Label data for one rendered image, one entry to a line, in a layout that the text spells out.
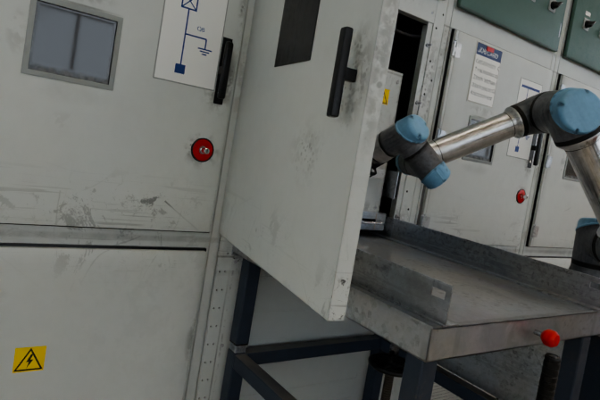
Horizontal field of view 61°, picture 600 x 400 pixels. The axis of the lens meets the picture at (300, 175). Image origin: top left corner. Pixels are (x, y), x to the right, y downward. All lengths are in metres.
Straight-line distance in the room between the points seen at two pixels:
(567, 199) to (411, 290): 1.71
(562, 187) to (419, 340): 1.71
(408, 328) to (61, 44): 0.88
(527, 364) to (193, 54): 1.13
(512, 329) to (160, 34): 0.96
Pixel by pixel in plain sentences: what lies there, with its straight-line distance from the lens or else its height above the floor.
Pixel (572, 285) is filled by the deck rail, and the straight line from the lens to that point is 1.39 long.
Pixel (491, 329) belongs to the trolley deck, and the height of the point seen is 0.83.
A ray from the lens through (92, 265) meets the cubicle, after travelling 1.25.
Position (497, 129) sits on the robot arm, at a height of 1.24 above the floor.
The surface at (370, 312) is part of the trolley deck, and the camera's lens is 0.96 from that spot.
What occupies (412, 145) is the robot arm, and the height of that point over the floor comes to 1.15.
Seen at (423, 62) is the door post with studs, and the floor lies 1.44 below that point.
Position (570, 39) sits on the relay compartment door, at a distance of 2.45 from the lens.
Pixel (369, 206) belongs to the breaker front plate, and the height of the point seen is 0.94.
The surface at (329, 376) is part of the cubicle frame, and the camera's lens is 1.75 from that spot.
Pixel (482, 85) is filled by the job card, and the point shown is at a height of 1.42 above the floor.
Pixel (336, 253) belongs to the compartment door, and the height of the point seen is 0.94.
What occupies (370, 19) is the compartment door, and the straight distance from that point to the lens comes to 0.82.
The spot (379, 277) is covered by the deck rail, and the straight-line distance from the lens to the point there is 0.99.
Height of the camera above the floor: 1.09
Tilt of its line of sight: 3 degrees down
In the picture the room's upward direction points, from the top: 10 degrees clockwise
